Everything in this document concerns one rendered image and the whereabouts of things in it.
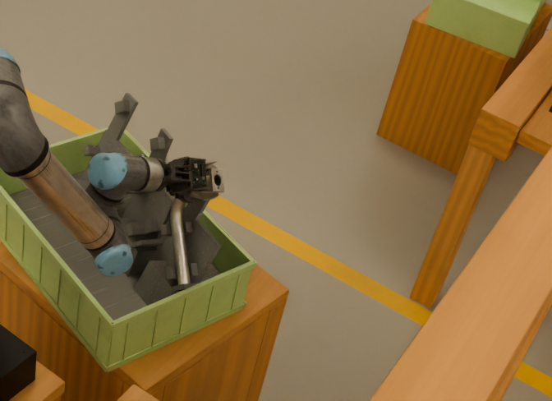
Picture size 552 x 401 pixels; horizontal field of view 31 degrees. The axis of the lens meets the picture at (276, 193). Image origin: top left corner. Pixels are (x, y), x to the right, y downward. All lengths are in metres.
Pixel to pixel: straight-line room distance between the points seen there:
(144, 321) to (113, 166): 0.43
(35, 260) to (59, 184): 0.65
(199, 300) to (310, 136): 2.24
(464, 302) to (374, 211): 3.20
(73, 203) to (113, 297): 0.59
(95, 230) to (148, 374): 0.53
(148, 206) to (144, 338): 0.35
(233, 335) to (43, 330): 0.48
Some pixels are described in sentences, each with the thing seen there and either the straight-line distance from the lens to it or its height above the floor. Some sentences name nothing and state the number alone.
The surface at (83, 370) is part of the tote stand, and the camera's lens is 2.55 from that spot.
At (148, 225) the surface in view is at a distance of 2.50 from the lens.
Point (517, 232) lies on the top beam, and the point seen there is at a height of 1.94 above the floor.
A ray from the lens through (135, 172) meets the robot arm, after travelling 2.10.
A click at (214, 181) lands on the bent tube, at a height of 1.16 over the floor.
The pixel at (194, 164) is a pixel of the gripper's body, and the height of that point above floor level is 1.27.
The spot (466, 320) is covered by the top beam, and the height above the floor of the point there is 1.94.
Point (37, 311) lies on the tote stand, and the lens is 2.59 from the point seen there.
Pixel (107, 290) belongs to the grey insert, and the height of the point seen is 0.85.
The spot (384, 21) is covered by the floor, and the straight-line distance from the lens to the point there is 5.60.
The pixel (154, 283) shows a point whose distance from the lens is 2.44.
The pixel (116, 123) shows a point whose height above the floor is 1.07.
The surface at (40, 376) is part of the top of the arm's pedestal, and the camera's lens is 2.30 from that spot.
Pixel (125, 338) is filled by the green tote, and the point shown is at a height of 0.89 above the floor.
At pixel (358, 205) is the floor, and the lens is 4.25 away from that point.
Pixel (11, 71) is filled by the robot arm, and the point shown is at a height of 1.58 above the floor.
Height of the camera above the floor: 2.64
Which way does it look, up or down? 39 degrees down
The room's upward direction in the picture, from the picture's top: 14 degrees clockwise
